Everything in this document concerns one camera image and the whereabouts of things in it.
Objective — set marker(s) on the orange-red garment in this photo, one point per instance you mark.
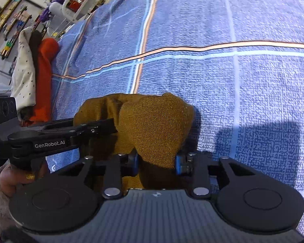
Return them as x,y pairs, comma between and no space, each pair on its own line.
44,81

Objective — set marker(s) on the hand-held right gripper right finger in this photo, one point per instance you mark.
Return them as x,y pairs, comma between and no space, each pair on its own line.
177,166

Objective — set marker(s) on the white dotted garment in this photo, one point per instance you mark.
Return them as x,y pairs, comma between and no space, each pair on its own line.
24,70

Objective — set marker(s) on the white bottle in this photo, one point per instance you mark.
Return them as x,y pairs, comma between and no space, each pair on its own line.
56,17

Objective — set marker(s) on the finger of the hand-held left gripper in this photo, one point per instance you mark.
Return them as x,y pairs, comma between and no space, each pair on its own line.
65,124
96,133

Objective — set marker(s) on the mustard knit garment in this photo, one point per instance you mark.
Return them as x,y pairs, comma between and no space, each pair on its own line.
154,129

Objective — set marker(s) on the blue plaid blanket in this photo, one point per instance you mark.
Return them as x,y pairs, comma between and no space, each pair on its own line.
230,93

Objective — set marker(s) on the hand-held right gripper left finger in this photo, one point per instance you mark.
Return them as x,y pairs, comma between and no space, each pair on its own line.
134,165

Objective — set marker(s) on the wall display racks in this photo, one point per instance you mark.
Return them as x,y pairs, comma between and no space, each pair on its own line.
12,12

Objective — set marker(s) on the person's left hand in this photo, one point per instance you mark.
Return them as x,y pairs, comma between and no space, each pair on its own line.
17,179

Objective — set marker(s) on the dark brown garment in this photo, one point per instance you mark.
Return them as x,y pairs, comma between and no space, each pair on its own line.
35,53

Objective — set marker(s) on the purple cloth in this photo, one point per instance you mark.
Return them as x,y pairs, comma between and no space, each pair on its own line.
46,15

